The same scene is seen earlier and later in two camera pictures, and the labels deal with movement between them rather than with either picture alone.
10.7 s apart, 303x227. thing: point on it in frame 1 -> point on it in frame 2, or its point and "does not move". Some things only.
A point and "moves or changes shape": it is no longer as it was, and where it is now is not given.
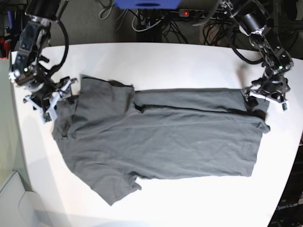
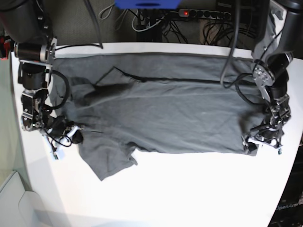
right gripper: (277, 83) -> (270, 132)
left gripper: (42, 98) -> (59, 125)
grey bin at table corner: (19, 208) does not move
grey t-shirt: (111, 135) moves or changes shape
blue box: (147, 4) does not move
